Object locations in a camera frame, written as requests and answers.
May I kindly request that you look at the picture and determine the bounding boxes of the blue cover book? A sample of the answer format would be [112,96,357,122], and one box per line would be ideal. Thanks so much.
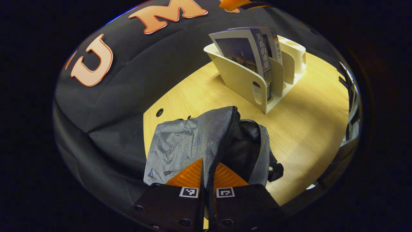
[209,28,275,104]

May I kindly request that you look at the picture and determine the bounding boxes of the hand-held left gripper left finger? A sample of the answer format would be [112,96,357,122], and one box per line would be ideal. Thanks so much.
[133,158,205,231]

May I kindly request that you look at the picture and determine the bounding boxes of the grey schoolbag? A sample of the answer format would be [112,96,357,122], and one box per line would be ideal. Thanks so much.
[143,106,285,194]

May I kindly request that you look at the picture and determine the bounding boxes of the black backdrop cloth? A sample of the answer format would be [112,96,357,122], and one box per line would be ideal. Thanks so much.
[52,0,342,223]

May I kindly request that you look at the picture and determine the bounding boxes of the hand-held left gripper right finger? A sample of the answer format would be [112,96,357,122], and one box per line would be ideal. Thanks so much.
[207,162,284,231]

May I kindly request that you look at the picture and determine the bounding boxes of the white bookshelf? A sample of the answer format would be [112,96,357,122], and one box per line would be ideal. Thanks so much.
[203,35,307,114]

